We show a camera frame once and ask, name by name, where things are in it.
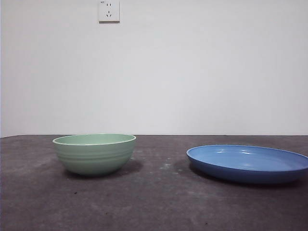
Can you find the green ribbed bowl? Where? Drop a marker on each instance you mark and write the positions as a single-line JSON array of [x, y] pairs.
[[93, 158]]

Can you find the blue plate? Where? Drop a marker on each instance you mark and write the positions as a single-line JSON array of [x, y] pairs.
[[243, 160]]

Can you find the white wall socket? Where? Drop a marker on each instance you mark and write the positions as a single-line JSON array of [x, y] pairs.
[[109, 12]]

